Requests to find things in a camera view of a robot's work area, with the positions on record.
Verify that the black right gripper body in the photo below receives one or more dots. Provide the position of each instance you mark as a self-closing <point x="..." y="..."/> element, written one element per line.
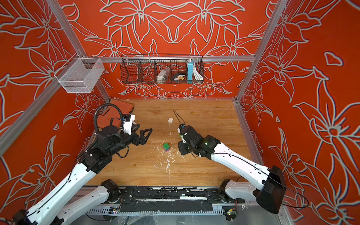
<point x="185" y="148"/>

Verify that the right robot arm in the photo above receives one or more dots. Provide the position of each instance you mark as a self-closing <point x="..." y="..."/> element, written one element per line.
<point x="269" y="183"/>

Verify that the black item in basket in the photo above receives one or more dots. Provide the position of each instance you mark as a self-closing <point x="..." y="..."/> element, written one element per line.
<point x="181" y="76"/>

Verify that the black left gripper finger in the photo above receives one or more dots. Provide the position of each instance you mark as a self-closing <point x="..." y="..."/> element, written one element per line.
<point x="145" y="133"/>
<point x="143" y="139"/>

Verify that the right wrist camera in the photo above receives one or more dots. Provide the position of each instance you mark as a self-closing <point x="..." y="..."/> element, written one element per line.
<point x="183" y="130"/>

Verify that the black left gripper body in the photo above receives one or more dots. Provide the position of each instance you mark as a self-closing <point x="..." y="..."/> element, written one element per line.
<point x="132" y="138"/>

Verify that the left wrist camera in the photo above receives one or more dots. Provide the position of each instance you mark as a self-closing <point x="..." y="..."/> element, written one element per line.
<point x="127" y="120"/>

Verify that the green lego brick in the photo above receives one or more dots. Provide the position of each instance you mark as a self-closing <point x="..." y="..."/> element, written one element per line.
<point x="166" y="146"/>

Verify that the black wire basket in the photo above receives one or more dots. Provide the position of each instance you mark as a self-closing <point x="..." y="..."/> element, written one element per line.
<point x="144" y="69"/>

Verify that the white wire basket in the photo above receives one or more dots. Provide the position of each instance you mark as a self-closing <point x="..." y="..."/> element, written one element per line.
<point x="80" y="75"/>

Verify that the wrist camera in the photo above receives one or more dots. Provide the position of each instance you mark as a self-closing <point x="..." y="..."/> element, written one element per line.
<point x="183" y="130"/>
<point x="127" y="120"/>

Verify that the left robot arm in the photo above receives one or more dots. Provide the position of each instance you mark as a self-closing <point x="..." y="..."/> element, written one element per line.
<point x="55" y="209"/>

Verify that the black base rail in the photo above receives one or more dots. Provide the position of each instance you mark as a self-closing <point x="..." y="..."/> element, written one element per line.
<point x="146" y="199"/>

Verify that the grey packet in basket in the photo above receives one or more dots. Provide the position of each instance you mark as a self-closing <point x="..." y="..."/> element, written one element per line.
<point x="163" y="76"/>

